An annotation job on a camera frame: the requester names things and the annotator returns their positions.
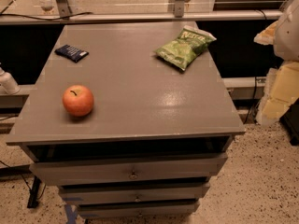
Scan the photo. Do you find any white pipe at left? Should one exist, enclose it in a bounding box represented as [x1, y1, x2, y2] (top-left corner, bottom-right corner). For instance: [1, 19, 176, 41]
[0, 67, 21, 94]

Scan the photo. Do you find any black stand foot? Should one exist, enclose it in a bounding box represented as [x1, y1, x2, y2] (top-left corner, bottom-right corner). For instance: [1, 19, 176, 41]
[27, 176, 41, 209]

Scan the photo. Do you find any top grey drawer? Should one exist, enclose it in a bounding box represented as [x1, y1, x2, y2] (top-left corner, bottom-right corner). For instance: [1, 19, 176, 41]
[30, 153, 227, 186]

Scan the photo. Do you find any black cable on rail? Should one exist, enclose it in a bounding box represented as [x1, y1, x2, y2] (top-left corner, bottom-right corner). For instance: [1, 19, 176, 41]
[0, 10, 93, 21]

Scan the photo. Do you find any grey metal rail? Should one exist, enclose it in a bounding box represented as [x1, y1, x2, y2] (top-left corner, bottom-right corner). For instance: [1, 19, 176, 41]
[0, 9, 282, 25]

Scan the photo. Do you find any black cable at right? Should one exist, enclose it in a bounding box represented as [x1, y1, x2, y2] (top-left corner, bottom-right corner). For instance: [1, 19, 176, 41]
[242, 76, 260, 125]

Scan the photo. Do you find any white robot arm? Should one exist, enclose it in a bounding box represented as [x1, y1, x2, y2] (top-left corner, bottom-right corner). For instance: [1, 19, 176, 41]
[254, 0, 299, 125]

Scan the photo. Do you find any dark blue snack packet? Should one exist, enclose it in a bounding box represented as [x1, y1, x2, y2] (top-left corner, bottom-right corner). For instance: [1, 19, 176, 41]
[55, 45, 89, 63]

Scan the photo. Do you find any green jalapeno chip bag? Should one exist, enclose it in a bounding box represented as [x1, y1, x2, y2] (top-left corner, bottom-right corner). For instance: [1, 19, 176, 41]
[154, 25, 217, 71]

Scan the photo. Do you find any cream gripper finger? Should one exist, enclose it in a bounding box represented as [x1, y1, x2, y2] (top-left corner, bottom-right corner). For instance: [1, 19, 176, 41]
[253, 21, 278, 46]
[255, 62, 299, 125]

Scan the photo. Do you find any grey drawer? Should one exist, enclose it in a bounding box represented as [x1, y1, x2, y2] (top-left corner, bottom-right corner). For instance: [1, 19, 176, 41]
[30, 153, 227, 186]
[78, 200, 199, 219]
[59, 181, 210, 205]

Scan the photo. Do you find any bottom grey drawer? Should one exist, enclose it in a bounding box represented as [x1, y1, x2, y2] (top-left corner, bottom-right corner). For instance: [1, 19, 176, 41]
[78, 200, 199, 219]

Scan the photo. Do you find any middle grey drawer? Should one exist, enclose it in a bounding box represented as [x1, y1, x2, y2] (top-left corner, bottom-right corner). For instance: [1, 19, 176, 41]
[59, 181, 210, 205]

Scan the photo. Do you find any red apple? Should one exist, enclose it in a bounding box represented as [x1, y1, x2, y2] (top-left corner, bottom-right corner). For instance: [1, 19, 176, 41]
[63, 85, 94, 117]

